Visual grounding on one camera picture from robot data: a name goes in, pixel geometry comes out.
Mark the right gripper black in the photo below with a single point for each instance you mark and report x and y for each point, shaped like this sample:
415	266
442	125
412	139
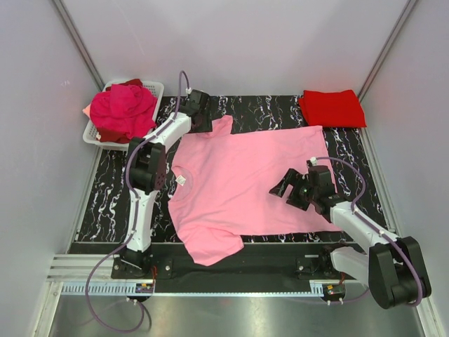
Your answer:
292	177

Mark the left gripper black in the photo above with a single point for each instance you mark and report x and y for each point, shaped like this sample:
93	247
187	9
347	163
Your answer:
207	126

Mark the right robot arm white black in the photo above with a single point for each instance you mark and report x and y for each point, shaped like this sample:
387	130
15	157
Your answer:
392	267

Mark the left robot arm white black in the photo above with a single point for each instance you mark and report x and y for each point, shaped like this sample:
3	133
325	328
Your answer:
146	170

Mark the crumpled magenta t shirt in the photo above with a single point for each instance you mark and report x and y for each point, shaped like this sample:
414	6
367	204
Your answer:
144	122

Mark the folded red t shirt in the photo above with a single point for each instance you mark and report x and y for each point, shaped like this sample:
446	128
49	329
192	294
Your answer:
332	110

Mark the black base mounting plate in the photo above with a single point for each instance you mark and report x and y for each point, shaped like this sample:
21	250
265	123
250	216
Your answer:
258	268

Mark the light pink t shirt in basket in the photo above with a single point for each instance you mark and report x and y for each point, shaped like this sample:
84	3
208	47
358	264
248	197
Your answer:
87	110

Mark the aluminium rail front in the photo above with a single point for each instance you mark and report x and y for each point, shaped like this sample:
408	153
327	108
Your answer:
89	274

